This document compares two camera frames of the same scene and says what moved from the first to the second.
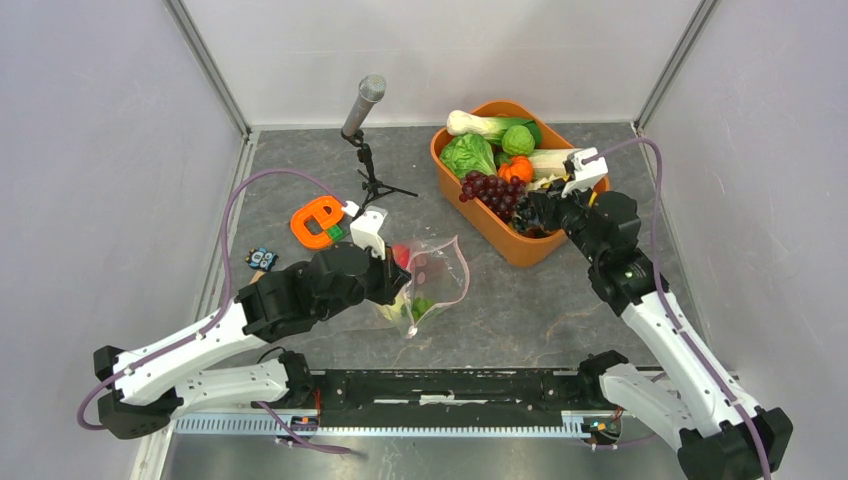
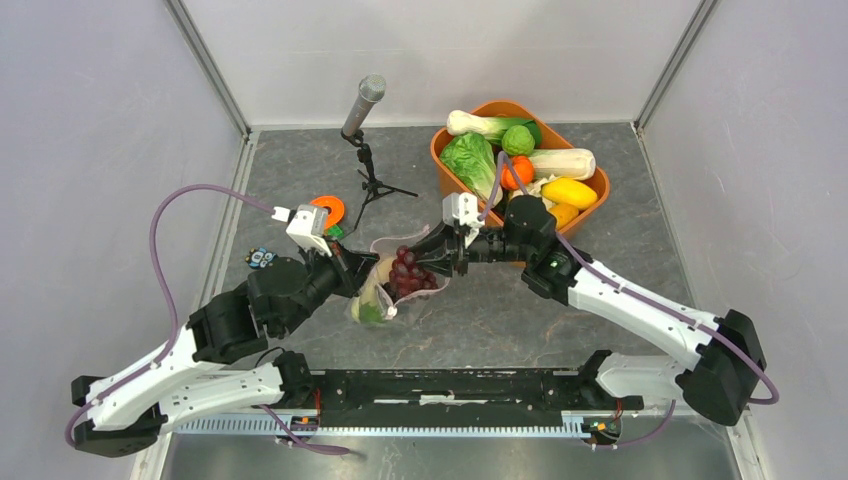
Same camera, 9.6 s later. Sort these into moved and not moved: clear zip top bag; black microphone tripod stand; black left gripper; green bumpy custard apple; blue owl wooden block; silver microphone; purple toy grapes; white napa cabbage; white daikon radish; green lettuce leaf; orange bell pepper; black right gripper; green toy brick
Moved: purple toy grapes; black left gripper; white daikon radish; black right gripper; clear zip top bag
Not moved: silver microphone; orange bell pepper; black microphone tripod stand; green toy brick; green bumpy custard apple; green lettuce leaf; white napa cabbage; blue owl wooden block
